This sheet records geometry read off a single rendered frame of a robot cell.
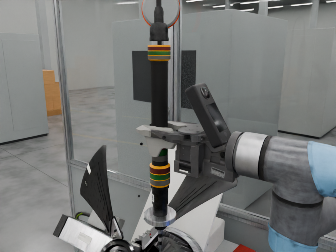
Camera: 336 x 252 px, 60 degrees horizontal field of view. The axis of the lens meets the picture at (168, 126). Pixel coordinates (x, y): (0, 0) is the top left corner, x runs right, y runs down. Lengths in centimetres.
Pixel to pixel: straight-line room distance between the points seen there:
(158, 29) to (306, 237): 42
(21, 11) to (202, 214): 1298
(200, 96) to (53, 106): 838
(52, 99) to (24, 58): 271
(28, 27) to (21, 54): 739
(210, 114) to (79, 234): 71
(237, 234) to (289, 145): 104
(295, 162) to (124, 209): 149
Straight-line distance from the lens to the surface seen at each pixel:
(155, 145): 57
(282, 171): 47
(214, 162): 53
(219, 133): 51
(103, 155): 89
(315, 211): 50
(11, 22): 1341
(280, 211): 50
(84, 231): 107
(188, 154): 54
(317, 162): 46
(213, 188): 72
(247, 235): 146
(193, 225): 99
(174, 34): 139
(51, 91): 873
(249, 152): 48
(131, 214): 183
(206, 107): 51
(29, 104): 637
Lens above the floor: 171
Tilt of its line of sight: 14 degrees down
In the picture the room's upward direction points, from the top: straight up
